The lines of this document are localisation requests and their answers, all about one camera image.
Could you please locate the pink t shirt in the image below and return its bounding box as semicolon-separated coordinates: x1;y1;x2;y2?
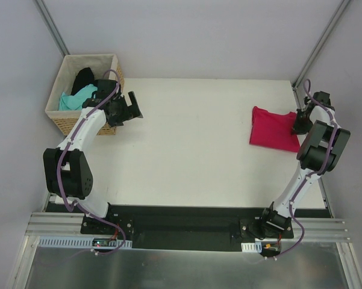
249;106;300;153

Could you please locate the wicker laundry basket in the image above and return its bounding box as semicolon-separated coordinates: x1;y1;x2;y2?
45;54;125;135

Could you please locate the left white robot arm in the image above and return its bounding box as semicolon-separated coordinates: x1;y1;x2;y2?
43;79;143;234

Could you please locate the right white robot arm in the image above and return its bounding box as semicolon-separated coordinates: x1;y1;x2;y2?
259;91;351;238

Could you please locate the teal t shirt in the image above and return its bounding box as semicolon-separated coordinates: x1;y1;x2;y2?
58;84;98;111

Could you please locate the black t shirt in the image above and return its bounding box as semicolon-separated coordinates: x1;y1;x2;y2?
71;67;98;95

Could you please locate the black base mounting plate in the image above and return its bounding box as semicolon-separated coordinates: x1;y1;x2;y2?
45;202;295;250

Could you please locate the left aluminium frame post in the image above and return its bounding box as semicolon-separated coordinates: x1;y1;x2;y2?
33;0;70;57

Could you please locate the aluminium frame post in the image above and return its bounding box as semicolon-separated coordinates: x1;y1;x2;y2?
292;0;353;91
33;0;70;57

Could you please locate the right aluminium frame post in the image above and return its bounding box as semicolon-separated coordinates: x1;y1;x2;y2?
292;0;353;91

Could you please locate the right slotted cable duct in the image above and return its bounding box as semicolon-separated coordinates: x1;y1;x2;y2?
241;241;262;253

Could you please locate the slotted cable duct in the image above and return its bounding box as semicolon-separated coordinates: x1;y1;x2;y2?
39;236;133;250
241;241;262;253

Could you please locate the left slotted cable duct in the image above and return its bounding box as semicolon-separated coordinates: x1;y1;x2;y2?
39;236;133;250

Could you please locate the aluminium front rail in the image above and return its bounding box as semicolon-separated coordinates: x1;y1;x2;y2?
25;212;352;243

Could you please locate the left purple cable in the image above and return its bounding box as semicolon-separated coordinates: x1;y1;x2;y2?
57;69;127;256

